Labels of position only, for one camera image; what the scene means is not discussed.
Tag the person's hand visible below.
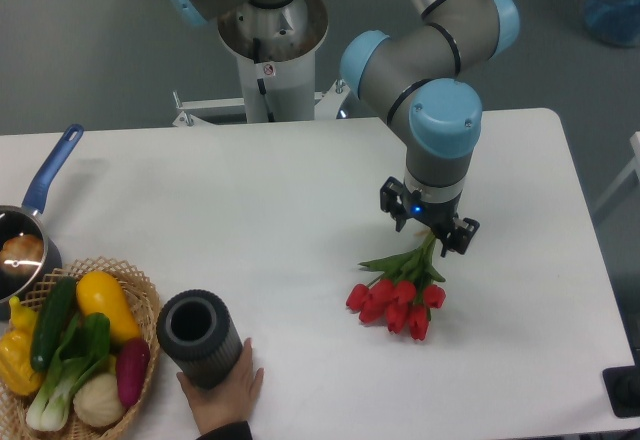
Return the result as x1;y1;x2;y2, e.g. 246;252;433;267
176;338;264;435

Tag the bread roll in pan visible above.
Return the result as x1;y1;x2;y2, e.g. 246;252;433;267
1;234;44;268

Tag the red tulip bouquet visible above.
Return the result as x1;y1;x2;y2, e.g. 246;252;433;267
345;232;446;341

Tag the black device at edge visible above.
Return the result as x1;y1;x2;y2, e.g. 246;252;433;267
602;366;639;418

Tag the green bok choy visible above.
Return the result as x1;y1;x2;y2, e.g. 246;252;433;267
26;312;110;432

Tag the blue-handled saucepan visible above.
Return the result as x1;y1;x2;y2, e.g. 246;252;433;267
1;124;84;322

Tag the white garlic bulb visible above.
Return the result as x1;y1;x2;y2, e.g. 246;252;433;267
73;373;126;428

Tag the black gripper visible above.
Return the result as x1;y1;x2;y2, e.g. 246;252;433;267
379;177;480;257

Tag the green cucumber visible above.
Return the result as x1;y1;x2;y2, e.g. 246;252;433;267
30;277;76;372

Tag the woven wicker basket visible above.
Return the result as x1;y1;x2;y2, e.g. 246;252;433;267
1;257;161;440

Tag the yellow bell pepper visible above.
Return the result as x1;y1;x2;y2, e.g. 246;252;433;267
1;296;44;397

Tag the purple eggplant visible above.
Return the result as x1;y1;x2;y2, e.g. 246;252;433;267
116;338;150;408

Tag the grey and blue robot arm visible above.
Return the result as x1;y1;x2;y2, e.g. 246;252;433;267
170;0;520;253

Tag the white metal frame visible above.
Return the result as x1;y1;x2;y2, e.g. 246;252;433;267
592;131;639;224

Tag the dark sleeved forearm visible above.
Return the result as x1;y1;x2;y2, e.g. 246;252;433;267
197;421;253;440

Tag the dark grey ribbed vase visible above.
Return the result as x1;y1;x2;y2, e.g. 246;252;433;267
156;289;243;390

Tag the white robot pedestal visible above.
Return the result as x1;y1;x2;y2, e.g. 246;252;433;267
173;0;351;127

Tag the yellow squash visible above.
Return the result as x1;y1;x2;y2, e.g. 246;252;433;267
76;271;142;346

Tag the blue water jug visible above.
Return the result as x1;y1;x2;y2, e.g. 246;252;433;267
581;0;639;48

